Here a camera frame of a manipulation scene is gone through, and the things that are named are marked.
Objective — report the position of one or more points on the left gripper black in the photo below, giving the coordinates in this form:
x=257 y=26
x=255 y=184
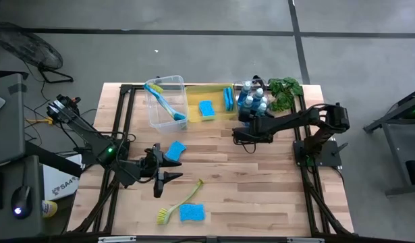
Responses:
x=151 y=167

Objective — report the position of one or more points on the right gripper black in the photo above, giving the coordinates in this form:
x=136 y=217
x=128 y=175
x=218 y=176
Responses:
x=262 y=130

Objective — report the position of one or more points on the blue dish brush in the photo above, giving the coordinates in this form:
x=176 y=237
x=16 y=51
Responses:
x=178 y=116
x=161 y=103

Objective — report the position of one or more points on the green dish brush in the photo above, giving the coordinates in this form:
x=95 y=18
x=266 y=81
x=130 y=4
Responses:
x=163 y=216
x=156 y=88

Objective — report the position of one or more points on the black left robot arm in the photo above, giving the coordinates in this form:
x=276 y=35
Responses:
x=92 y=138

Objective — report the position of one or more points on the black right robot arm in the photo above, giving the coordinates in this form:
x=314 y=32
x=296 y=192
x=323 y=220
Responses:
x=295 y=121

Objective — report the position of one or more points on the yellow plastic tray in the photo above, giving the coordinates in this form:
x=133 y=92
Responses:
x=217 y=114

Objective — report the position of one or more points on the green potted plant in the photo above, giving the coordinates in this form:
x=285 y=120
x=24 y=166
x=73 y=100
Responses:
x=283 y=92

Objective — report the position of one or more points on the tall clear plastic bin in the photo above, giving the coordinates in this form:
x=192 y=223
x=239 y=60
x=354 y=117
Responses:
x=160 y=118

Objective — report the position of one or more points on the white cardboard box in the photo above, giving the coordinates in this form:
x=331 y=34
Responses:
x=62 y=182

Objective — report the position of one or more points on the black diagonal bar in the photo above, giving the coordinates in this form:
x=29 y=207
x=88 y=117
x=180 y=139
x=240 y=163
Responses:
x=55 y=161

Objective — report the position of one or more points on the yellow power plug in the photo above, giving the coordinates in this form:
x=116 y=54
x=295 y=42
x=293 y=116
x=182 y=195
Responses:
x=50 y=119

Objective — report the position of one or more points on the black computer mouse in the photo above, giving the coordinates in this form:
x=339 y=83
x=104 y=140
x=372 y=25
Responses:
x=21 y=202

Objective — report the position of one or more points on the grey metal stand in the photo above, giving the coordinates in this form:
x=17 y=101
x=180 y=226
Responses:
x=396 y=155

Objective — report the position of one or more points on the dark grey desk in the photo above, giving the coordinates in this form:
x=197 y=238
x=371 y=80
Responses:
x=4 y=222

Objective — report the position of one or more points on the black plastic case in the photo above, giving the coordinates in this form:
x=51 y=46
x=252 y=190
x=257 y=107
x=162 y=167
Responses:
x=414 y=172

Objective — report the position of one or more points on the black floor fan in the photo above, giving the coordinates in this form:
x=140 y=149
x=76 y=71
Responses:
x=28 y=47

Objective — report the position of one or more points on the white metal bracket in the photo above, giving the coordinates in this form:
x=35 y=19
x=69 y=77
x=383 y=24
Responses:
x=116 y=239
x=305 y=240

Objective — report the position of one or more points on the black aluminium table frame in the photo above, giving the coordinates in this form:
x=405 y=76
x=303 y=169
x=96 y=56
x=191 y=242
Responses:
x=125 y=88

